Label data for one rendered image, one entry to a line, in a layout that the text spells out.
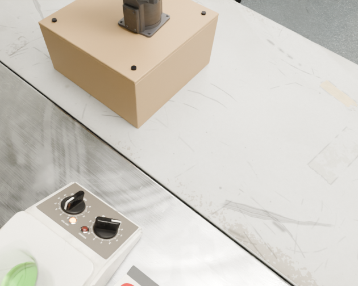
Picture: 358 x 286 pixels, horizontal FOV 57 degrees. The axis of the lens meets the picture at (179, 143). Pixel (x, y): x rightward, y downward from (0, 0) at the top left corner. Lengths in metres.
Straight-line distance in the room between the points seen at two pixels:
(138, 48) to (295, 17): 2.03
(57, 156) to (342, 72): 0.58
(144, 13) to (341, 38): 2.02
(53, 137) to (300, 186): 0.42
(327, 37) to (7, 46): 2.02
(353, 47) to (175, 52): 1.98
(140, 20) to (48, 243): 0.35
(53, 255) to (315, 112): 0.51
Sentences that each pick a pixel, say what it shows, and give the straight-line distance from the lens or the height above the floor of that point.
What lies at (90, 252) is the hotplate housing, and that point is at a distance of 0.43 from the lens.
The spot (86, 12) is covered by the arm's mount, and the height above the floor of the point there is 1.01.
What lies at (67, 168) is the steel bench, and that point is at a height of 0.90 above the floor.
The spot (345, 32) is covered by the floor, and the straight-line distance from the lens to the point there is 2.54.
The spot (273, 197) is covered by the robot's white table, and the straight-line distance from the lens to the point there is 0.55.
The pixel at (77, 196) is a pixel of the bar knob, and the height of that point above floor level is 0.96.
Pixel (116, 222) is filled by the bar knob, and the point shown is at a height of 0.96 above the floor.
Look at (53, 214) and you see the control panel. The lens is 0.46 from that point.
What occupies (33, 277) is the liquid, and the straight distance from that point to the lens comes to 0.40.
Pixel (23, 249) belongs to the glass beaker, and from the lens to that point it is 0.36.
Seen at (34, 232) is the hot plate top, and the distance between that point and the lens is 0.43.
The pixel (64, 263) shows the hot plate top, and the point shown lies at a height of 0.99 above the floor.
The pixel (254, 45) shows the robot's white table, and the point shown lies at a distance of 0.76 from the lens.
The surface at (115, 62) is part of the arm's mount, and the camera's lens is 0.52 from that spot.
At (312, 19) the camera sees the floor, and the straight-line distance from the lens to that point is 2.54.
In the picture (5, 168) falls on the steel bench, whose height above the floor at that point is 0.90.
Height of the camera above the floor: 1.38
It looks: 58 degrees down
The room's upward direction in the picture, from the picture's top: 7 degrees clockwise
